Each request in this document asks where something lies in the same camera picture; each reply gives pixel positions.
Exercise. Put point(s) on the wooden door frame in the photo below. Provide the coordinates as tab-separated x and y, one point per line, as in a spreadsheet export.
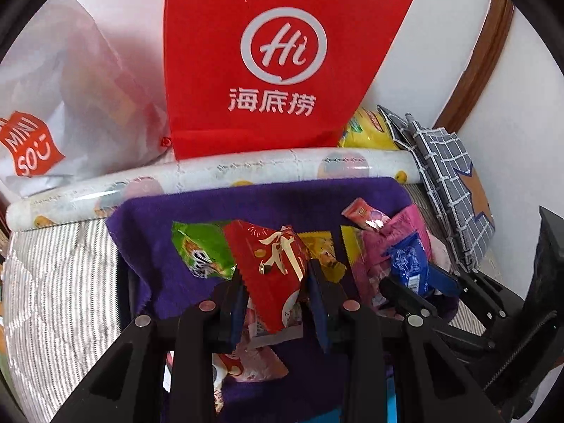
480	61

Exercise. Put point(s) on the red white candy packet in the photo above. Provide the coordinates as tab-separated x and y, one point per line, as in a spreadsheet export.
363	213
227	363

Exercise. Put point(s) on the purple towel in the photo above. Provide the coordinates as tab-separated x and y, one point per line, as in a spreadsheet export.
264	202

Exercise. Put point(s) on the white plastic shopping bag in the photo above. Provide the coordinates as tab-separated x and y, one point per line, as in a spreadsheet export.
88	75

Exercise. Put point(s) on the yellow plastic package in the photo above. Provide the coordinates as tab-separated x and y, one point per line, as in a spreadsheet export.
365	134

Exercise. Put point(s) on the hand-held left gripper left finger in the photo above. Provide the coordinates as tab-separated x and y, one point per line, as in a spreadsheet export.
235	321

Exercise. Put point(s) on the small pink snack packet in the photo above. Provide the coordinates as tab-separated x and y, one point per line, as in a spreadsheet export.
260	363

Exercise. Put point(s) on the yellow snack packet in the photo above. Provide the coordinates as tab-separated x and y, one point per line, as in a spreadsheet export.
324	251

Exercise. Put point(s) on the green snack packet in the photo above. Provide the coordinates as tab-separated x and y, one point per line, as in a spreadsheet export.
198	246

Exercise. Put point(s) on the red snack packet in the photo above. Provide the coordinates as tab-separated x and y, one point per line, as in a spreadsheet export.
268	268

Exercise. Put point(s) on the red paper bag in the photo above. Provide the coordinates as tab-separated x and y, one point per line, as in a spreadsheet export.
198	97

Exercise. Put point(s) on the striped quilted mattress pad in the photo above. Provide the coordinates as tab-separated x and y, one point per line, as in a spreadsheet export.
57	295

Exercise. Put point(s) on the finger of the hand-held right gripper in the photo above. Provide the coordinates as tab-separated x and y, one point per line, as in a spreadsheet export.
445	280
401	293

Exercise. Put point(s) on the blue checked cloth star patch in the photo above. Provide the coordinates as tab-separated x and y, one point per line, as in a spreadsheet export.
445	172

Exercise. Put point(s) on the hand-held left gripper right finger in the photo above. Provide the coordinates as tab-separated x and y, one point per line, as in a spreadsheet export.
320	321

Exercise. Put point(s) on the pale pink snack packet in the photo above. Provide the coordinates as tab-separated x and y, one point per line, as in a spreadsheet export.
257	321

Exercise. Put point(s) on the white patterned wrapping roll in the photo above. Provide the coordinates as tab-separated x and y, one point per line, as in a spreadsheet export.
220	172

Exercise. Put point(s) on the blue snack packet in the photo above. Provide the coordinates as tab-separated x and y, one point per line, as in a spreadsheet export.
407	264

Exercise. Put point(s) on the large pink snack bag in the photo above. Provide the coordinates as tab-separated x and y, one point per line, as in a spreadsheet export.
379	251

